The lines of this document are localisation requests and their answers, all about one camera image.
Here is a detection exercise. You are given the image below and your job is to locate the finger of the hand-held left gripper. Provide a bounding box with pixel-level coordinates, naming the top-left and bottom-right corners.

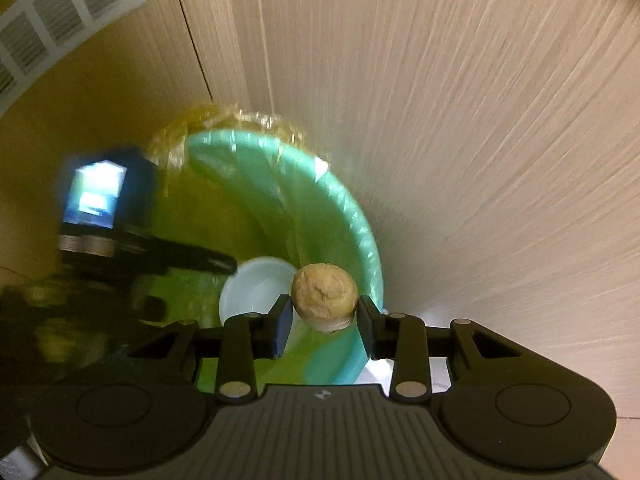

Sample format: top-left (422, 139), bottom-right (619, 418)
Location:
top-left (114, 232), bottom-right (239, 278)

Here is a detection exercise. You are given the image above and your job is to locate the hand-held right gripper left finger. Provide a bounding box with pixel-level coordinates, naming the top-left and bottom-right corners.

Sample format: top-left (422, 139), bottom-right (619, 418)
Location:
top-left (128, 294), bottom-right (294, 402)

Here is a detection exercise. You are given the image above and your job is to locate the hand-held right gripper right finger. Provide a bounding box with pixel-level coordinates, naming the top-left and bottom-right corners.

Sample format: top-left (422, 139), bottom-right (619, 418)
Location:
top-left (355, 295), bottom-right (527, 402)

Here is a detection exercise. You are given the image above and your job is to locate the white paper cup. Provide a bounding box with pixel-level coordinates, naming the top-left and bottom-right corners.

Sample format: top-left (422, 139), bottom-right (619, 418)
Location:
top-left (218, 255), bottom-right (299, 327)

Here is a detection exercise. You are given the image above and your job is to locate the round brown potato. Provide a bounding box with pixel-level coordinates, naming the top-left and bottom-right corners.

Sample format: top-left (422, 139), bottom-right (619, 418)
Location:
top-left (291, 262), bottom-right (359, 334)

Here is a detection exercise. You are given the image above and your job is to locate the trash bin with green bag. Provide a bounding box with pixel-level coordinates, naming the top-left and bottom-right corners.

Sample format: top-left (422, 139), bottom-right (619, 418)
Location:
top-left (144, 102), bottom-right (387, 387)

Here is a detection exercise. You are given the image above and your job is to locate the white vent grille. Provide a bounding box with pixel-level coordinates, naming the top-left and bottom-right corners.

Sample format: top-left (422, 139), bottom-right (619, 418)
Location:
top-left (0, 0), bottom-right (149, 117)

